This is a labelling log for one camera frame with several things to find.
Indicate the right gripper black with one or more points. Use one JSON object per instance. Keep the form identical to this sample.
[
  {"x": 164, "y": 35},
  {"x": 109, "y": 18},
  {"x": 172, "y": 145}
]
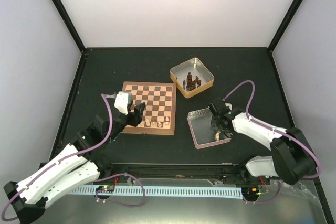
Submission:
[{"x": 213, "y": 126}]

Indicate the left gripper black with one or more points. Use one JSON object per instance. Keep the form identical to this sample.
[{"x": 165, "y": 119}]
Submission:
[{"x": 136, "y": 116}]

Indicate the wooden chess board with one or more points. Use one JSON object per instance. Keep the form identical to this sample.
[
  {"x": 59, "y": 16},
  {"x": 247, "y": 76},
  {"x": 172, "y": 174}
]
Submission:
[{"x": 160, "y": 100}]

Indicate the gold tin box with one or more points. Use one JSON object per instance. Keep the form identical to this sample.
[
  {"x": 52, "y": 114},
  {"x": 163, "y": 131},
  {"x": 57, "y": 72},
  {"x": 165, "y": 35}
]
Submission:
[{"x": 197, "y": 68}]

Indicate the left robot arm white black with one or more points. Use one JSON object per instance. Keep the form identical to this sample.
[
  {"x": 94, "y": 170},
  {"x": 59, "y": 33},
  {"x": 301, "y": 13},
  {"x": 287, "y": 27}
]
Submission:
[{"x": 81, "y": 161}]

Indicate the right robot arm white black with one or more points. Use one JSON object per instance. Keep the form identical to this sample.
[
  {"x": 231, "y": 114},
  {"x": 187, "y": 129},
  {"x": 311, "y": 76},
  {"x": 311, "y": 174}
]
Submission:
[{"x": 290, "y": 159}]

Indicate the pile of dark chess pieces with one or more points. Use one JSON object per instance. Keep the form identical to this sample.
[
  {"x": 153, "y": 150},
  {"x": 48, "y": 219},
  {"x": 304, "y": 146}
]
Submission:
[{"x": 190, "y": 83}]

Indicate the small circuit board left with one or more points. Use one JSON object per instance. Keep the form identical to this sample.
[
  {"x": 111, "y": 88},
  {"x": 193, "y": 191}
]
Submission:
[{"x": 106, "y": 189}]

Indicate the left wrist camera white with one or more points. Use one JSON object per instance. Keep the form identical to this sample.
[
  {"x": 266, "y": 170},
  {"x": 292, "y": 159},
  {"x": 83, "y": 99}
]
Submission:
[{"x": 122, "y": 100}]

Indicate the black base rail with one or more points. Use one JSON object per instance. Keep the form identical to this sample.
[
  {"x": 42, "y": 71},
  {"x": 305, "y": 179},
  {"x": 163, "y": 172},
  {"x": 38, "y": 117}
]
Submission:
[{"x": 181, "y": 171}]

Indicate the white slotted cable duct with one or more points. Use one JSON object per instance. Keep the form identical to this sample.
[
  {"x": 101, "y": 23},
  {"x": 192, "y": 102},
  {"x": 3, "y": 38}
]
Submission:
[{"x": 163, "y": 191}]

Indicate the left black frame post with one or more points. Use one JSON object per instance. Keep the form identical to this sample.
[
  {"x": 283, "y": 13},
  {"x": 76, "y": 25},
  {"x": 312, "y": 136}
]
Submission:
[{"x": 69, "y": 24}]

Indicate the black frame post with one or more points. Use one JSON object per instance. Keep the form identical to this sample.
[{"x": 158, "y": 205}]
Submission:
[
  {"x": 294, "y": 6},
  {"x": 69, "y": 24}
]

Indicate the right black frame post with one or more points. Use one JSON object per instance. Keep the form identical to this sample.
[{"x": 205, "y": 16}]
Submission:
[{"x": 294, "y": 6}]

